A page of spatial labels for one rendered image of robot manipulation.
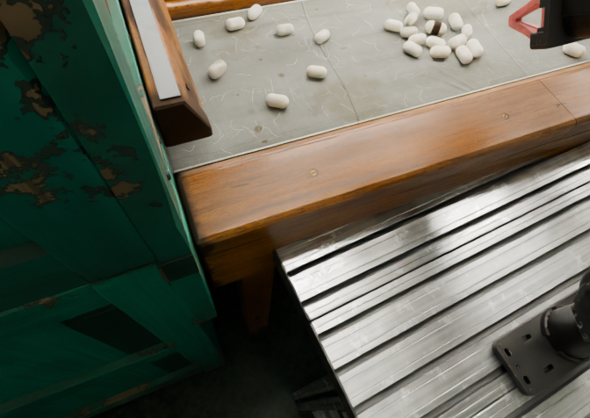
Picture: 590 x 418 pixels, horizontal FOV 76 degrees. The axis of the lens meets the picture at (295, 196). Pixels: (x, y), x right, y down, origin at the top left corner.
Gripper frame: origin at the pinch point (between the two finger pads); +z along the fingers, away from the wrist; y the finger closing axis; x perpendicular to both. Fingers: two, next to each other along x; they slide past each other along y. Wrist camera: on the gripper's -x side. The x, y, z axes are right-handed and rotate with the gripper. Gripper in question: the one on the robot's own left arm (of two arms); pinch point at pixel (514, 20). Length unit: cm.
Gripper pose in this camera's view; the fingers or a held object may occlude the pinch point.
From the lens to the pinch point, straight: 66.3
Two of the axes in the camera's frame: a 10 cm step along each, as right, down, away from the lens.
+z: -3.4, -3.1, 8.9
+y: -9.2, 2.8, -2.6
